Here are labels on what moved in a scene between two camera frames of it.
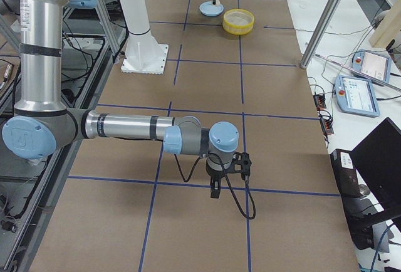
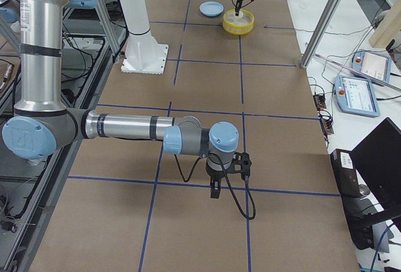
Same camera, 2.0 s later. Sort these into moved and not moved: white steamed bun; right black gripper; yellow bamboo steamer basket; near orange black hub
Moved: white steamed bun
Not moved: near orange black hub; yellow bamboo steamer basket; right black gripper
